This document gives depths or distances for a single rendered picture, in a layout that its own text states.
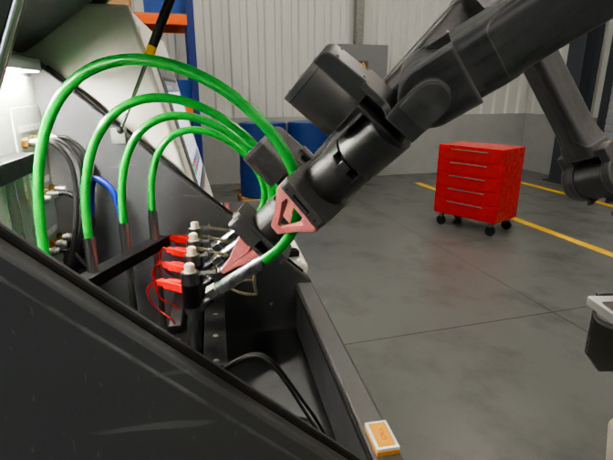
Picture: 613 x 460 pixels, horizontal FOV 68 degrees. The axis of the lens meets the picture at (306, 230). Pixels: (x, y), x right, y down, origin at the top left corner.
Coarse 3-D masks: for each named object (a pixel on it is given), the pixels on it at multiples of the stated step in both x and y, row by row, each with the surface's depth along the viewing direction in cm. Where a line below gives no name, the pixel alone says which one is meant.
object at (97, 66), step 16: (96, 64) 55; (112, 64) 55; (128, 64) 55; (144, 64) 55; (160, 64) 54; (176, 64) 54; (80, 80) 57; (208, 80) 53; (64, 96) 58; (224, 96) 54; (240, 96) 54; (48, 112) 58; (256, 112) 54; (48, 128) 59; (272, 128) 54; (288, 160) 54; (288, 240) 57; (272, 256) 58
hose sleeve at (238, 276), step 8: (256, 256) 60; (248, 264) 59; (256, 264) 59; (264, 264) 59; (232, 272) 61; (240, 272) 60; (248, 272) 59; (256, 272) 60; (224, 280) 61; (232, 280) 60; (240, 280) 60; (216, 288) 61; (224, 288) 61
